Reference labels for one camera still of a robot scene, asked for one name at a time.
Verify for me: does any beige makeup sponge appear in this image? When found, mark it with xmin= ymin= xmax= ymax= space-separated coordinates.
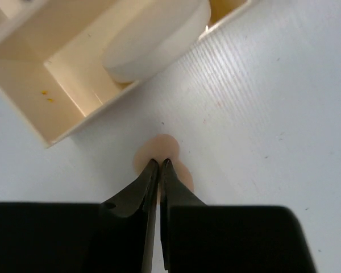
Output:
xmin=133 ymin=134 xmax=194 ymax=205

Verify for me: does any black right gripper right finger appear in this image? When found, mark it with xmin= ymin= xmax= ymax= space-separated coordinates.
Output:
xmin=160 ymin=159 xmax=316 ymax=272

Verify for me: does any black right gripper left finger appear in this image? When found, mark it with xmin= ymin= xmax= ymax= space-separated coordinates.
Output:
xmin=0 ymin=160 xmax=159 ymax=272

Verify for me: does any round white powder puff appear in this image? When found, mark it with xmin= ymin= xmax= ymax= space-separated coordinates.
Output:
xmin=102 ymin=1 xmax=211 ymax=83

